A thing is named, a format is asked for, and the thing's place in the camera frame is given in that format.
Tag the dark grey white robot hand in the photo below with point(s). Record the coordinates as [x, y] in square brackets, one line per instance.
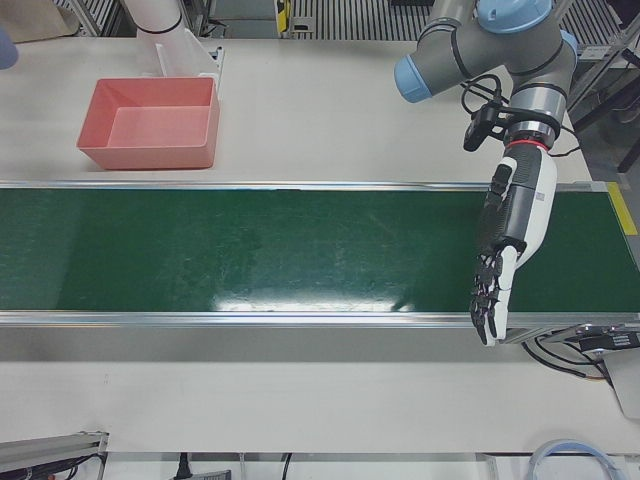
[525, 200]

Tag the light blue plastic cup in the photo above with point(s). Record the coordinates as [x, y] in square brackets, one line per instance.
[7, 50]

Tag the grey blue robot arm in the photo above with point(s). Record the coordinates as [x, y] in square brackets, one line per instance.
[480, 55]

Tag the pink plastic box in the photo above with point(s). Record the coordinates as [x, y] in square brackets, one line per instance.
[150, 130]

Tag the yellow tape strip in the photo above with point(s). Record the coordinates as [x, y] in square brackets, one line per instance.
[619, 207]

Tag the black electronics module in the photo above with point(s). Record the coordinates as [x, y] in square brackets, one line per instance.
[610, 342]

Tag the round blue container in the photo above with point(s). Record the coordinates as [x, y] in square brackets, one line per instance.
[570, 443]

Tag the green conveyor belt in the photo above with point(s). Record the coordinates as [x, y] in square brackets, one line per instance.
[250, 250]

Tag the yellow and black pole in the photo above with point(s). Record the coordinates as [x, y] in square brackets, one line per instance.
[283, 15]

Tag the grey conveyor side panel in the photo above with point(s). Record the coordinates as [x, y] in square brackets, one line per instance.
[200, 345]

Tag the brown cardboard sheet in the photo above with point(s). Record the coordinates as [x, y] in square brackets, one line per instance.
[35, 17]

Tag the aluminium profile bar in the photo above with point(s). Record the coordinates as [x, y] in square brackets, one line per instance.
[50, 445]

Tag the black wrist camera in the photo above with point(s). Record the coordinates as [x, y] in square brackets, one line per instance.
[475, 130]

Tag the aluminium frame struts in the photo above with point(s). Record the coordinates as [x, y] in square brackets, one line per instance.
[600, 52]

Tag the aluminium conveyor side rail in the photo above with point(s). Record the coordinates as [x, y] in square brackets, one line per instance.
[200, 317]
[250, 186]

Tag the white bracket stand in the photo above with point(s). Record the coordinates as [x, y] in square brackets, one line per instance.
[185, 55]

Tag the white cylindrical post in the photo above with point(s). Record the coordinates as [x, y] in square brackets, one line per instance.
[152, 15]

